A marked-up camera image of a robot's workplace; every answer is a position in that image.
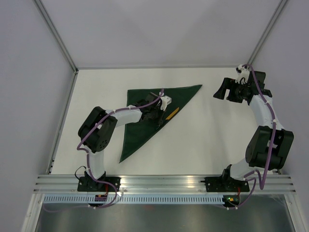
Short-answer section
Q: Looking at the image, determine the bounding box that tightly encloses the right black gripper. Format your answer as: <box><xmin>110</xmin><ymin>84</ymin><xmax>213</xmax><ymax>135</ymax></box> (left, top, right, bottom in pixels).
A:
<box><xmin>213</xmin><ymin>77</ymin><xmax>249</xmax><ymax>103</ymax></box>

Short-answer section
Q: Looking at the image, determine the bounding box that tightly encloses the dark green cloth napkin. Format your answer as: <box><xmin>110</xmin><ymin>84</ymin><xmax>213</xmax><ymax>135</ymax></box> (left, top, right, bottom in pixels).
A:
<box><xmin>119</xmin><ymin>85</ymin><xmax>202</xmax><ymax>162</ymax></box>

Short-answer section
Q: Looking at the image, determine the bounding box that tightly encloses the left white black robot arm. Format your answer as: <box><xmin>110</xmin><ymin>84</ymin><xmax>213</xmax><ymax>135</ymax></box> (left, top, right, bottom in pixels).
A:
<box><xmin>77</xmin><ymin>90</ymin><xmax>172</xmax><ymax>191</ymax></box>

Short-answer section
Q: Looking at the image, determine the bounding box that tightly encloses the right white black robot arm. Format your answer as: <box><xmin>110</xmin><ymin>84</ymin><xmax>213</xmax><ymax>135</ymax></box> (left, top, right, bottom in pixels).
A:
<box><xmin>214</xmin><ymin>65</ymin><xmax>294</xmax><ymax>191</ymax></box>

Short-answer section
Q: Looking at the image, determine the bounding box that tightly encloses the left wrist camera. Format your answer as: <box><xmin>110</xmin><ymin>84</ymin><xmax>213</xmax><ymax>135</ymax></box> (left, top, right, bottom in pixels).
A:
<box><xmin>160</xmin><ymin>96</ymin><xmax>172</xmax><ymax>111</ymax></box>

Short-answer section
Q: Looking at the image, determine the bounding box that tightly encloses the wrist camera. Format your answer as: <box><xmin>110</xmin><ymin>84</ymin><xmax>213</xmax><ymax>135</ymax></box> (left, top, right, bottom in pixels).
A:
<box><xmin>236</xmin><ymin>64</ymin><xmax>250</xmax><ymax>85</ymax></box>
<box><xmin>160</xmin><ymin>96</ymin><xmax>172</xmax><ymax>111</ymax></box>

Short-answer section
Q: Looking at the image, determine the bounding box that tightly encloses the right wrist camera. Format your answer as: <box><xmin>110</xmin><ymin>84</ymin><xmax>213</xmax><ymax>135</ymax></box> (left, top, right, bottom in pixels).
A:
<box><xmin>236</xmin><ymin>64</ymin><xmax>250</xmax><ymax>85</ymax></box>

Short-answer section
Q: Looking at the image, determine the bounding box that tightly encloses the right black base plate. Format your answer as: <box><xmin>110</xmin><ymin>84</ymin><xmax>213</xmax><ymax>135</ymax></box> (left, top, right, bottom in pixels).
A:
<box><xmin>201</xmin><ymin>176</ymin><xmax>250</xmax><ymax>193</ymax></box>

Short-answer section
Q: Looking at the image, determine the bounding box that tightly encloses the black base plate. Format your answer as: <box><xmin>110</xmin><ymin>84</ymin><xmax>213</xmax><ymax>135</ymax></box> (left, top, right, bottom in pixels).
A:
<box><xmin>201</xmin><ymin>176</ymin><xmax>250</xmax><ymax>193</ymax></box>
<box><xmin>77</xmin><ymin>176</ymin><xmax>121</xmax><ymax>192</ymax></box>

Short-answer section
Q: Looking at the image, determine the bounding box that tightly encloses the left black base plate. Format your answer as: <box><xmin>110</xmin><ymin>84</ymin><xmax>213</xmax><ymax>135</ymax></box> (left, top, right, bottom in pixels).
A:
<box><xmin>77</xmin><ymin>176</ymin><xmax>121</xmax><ymax>192</ymax></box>

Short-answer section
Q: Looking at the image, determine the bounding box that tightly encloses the right aluminium frame post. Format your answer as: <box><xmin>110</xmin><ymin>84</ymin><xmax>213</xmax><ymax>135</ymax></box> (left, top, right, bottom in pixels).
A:
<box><xmin>248</xmin><ymin>0</ymin><xmax>290</xmax><ymax>64</ymax></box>

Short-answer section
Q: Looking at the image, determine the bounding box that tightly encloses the aluminium frame post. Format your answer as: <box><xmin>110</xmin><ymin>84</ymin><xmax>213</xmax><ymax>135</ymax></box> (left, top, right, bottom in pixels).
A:
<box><xmin>248</xmin><ymin>0</ymin><xmax>290</xmax><ymax>64</ymax></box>
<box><xmin>32</xmin><ymin>0</ymin><xmax>78</xmax><ymax>74</ymax></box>

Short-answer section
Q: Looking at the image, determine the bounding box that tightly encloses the aluminium rail beam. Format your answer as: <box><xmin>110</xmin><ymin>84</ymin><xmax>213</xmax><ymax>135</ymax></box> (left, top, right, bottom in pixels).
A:
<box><xmin>33</xmin><ymin>174</ymin><xmax>296</xmax><ymax>195</ymax></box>

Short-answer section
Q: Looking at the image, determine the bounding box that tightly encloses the white slotted cable duct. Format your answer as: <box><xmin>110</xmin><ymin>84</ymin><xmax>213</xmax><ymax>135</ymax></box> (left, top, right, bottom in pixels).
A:
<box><xmin>43</xmin><ymin>194</ymin><xmax>224</xmax><ymax>204</ymax></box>

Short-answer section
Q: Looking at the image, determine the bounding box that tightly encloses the left aluminium frame post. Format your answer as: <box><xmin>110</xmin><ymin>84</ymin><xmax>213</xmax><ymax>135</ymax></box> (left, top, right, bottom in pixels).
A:
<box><xmin>32</xmin><ymin>0</ymin><xmax>78</xmax><ymax>74</ymax></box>

